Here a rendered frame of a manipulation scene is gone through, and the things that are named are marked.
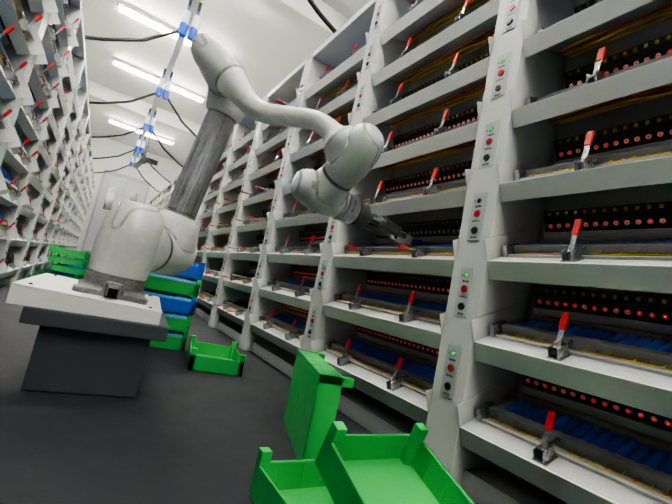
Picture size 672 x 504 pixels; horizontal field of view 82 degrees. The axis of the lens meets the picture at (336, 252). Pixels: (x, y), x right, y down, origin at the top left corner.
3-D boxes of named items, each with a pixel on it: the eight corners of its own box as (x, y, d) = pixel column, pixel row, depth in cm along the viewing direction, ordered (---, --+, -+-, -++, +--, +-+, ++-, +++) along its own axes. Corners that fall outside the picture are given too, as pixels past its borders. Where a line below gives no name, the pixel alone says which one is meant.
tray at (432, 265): (456, 276, 100) (452, 240, 99) (334, 267, 151) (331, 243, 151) (505, 263, 110) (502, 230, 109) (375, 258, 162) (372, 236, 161)
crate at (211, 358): (241, 376, 148) (246, 355, 149) (186, 369, 142) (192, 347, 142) (232, 359, 176) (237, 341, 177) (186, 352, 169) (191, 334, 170)
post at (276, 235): (243, 350, 205) (313, 51, 225) (238, 346, 213) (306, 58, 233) (278, 354, 215) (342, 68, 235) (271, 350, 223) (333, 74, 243)
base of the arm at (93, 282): (68, 292, 95) (76, 270, 96) (78, 283, 115) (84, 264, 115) (148, 307, 104) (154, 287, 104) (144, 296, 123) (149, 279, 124)
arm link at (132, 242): (71, 264, 105) (97, 187, 107) (116, 270, 122) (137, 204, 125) (125, 279, 102) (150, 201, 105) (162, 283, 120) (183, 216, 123)
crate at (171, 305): (118, 303, 162) (123, 284, 163) (123, 298, 180) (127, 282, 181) (192, 315, 173) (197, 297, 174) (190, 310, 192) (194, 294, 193)
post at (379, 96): (303, 392, 145) (391, -20, 165) (293, 384, 153) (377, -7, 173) (347, 395, 155) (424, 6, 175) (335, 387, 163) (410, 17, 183)
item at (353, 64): (368, 54, 171) (364, 22, 169) (305, 99, 222) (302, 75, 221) (402, 59, 181) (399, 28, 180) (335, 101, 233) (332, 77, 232)
